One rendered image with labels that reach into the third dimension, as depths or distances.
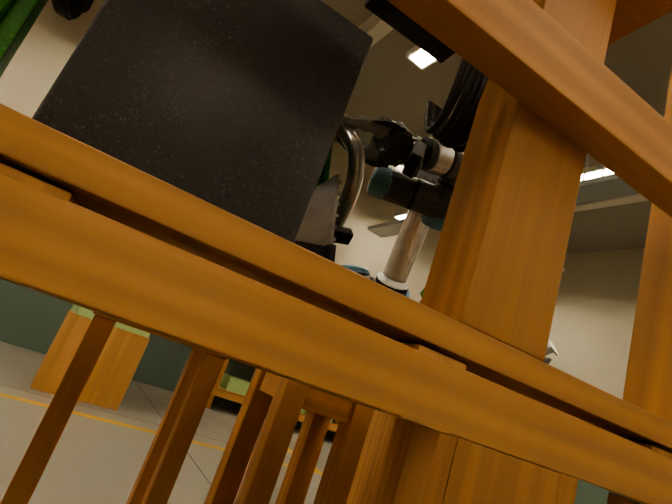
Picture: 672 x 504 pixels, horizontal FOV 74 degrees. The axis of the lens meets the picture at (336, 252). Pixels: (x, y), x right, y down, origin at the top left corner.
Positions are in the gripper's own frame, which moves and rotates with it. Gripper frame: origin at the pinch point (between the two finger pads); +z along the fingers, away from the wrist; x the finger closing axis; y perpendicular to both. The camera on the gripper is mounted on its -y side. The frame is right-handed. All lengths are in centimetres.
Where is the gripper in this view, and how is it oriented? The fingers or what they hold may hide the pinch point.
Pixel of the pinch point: (348, 133)
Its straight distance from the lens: 88.9
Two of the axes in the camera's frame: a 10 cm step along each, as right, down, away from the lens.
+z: -9.0, -1.5, -4.2
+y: -2.5, -6.0, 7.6
